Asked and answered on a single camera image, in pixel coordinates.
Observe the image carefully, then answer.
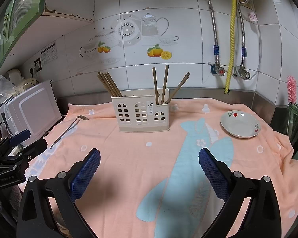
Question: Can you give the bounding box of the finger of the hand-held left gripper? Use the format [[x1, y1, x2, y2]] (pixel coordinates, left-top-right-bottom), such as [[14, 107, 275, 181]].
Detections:
[[0, 130, 31, 155], [5, 139, 48, 166]]

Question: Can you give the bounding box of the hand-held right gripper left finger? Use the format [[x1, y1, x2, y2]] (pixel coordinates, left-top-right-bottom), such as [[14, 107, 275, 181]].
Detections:
[[16, 148, 105, 238]]

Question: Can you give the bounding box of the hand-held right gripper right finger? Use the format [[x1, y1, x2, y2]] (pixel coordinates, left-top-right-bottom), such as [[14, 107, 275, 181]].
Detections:
[[198, 147, 282, 238]]

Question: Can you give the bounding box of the cream plastic utensil holder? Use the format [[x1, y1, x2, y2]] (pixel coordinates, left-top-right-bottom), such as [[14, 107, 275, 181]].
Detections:
[[111, 88, 170, 132]]

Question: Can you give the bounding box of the bunch of wooden chopsticks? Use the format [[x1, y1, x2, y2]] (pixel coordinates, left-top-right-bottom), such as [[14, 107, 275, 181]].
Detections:
[[97, 71, 123, 98]]

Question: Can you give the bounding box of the brown wooden chopstick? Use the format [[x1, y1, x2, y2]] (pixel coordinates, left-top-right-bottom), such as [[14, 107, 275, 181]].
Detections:
[[161, 64, 170, 105], [152, 67, 159, 105], [168, 72, 191, 105]]

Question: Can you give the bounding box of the white microwave oven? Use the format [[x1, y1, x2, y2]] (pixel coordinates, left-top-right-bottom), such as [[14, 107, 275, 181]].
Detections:
[[0, 79, 62, 147]]

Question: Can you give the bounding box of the orange printed towel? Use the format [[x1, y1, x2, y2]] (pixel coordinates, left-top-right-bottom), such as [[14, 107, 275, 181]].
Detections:
[[20, 96, 298, 238]]

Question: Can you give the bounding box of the white floral dish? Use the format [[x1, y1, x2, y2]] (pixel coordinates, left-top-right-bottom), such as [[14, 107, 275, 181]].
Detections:
[[220, 111, 262, 139]]

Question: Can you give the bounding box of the clear plastic bag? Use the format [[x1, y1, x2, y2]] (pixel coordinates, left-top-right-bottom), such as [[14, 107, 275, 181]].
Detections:
[[0, 75, 15, 97]]

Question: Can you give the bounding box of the metal slotted spoon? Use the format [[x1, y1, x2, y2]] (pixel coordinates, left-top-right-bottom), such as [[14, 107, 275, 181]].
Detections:
[[50, 115, 89, 149]]

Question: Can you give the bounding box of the glass jar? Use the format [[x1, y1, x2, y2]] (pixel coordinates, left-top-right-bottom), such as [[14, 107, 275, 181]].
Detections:
[[285, 103, 298, 140]]

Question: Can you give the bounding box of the metal water valve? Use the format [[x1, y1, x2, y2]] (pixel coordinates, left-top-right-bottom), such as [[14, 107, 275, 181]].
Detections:
[[233, 65, 250, 80]]

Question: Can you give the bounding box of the pink bottle brush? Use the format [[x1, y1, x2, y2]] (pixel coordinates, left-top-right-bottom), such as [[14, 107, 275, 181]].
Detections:
[[286, 76, 298, 105]]

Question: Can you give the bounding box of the pink paper tag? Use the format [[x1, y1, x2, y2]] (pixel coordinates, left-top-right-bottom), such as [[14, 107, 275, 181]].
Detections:
[[247, 11, 259, 23]]

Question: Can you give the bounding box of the white wall label sticker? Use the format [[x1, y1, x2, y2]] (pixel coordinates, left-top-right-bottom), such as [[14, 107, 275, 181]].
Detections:
[[40, 43, 58, 64]]

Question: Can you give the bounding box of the red handle water valve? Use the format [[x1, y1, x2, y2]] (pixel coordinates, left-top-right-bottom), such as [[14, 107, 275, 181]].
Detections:
[[208, 61, 228, 76]]

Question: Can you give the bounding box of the green wall cabinet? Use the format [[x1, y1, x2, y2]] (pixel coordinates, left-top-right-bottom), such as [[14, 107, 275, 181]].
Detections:
[[0, 0, 96, 76]]

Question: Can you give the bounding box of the braided metal hose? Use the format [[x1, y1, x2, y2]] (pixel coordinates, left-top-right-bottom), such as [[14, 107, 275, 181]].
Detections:
[[237, 1, 249, 70], [194, 0, 220, 65]]

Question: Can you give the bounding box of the yellow gas hose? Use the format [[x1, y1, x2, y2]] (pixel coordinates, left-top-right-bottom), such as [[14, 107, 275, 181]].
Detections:
[[224, 0, 237, 95]]

